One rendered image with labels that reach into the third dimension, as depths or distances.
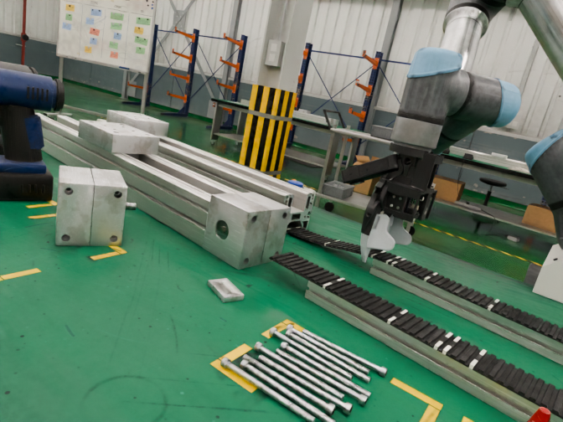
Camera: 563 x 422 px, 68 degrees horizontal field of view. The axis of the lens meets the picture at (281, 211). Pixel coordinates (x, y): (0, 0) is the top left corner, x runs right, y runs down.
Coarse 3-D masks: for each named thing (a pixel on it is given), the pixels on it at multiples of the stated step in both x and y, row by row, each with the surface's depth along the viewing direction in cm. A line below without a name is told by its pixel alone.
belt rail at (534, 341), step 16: (384, 272) 73; (400, 272) 70; (416, 288) 69; (432, 288) 67; (448, 304) 65; (464, 304) 64; (480, 320) 62; (496, 320) 61; (512, 336) 60; (528, 336) 59; (544, 336) 57; (544, 352) 57; (560, 352) 56
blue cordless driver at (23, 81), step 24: (0, 72) 67; (24, 72) 70; (0, 96) 67; (24, 96) 69; (48, 96) 71; (0, 120) 70; (24, 120) 71; (24, 144) 72; (0, 168) 70; (24, 168) 72; (0, 192) 71; (24, 192) 73; (48, 192) 75
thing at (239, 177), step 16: (160, 144) 109; (176, 144) 116; (176, 160) 104; (192, 160) 100; (208, 160) 107; (224, 160) 105; (208, 176) 97; (224, 176) 93; (240, 176) 90; (256, 176) 96; (240, 192) 90; (256, 192) 88; (272, 192) 84; (288, 192) 91; (304, 192) 88; (304, 208) 88; (304, 224) 91
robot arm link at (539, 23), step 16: (496, 0) 88; (512, 0) 83; (528, 0) 81; (544, 0) 79; (560, 0) 78; (528, 16) 82; (544, 16) 79; (560, 16) 78; (544, 32) 80; (560, 32) 78; (544, 48) 82; (560, 48) 79; (560, 64) 80
